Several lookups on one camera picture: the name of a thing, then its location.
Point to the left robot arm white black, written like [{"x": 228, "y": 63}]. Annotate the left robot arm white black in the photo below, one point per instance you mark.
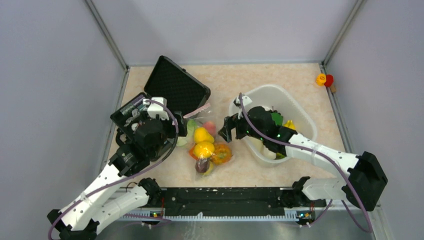
[{"x": 93, "y": 210}]

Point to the red toy piece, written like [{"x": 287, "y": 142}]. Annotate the red toy piece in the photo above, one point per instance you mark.
[{"x": 329, "y": 80}]

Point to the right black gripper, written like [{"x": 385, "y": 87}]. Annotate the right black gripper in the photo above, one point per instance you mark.
[{"x": 231, "y": 122}]

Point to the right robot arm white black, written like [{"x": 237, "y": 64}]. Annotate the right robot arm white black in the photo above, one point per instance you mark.
[{"x": 359, "y": 178}]

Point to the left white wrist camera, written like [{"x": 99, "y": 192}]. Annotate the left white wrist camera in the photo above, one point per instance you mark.
[{"x": 155, "y": 108}]

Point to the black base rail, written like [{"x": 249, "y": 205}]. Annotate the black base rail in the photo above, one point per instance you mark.
[{"x": 230, "y": 201}]

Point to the yellow-green toy mango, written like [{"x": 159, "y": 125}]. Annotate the yellow-green toy mango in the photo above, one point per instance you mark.
[{"x": 209, "y": 170}]

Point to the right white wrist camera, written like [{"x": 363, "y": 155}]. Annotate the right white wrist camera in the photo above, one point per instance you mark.
[{"x": 242, "y": 100}]

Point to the white toy cauliflower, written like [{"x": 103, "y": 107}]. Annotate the white toy cauliflower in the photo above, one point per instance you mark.
[{"x": 188, "y": 140}]

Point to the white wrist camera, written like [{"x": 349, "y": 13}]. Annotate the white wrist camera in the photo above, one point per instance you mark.
[
  {"x": 155, "y": 108},
  {"x": 242, "y": 100}
]

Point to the pink toy peach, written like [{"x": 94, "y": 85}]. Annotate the pink toy peach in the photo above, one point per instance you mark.
[{"x": 211, "y": 128}]

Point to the yellow toy bell pepper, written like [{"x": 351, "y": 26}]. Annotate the yellow toy bell pepper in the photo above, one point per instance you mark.
[{"x": 290, "y": 124}]

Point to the orange toy piece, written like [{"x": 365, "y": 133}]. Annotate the orange toy piece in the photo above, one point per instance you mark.
[{"x": 321, "y": 79}]

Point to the clear pink-dotted zip bag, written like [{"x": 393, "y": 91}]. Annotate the clear pink-dotted zip bag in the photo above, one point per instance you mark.
[{"x": 201, "y": 115}]

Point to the orange toy tangerine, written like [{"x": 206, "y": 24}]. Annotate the orange toy tangerine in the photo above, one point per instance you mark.
[{"x": 222, "y": 154}]

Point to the white oval plastic basket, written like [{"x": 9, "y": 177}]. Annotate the white oval plastic basket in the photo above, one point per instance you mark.
[{"x": 270, "y": 98}]

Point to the black poker chip case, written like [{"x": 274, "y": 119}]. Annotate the black poker chip case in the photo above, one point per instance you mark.
[{"x": 182, "y": 91}]

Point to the green toy bok choy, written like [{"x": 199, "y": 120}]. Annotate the green toy bok choy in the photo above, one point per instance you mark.
[{"x": 277, "y": 118}]

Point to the yellow toy lemon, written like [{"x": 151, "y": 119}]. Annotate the yellow toy lemon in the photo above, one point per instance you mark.
[{"x": 204, "y": 150}]

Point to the dark purple toy fruit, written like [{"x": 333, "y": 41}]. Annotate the dark purple toy fruit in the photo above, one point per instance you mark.
[{"x": 202, "y": 165}]

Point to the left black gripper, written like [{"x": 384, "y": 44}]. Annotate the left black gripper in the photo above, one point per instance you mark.
[{"x": 181, "y": 125}]

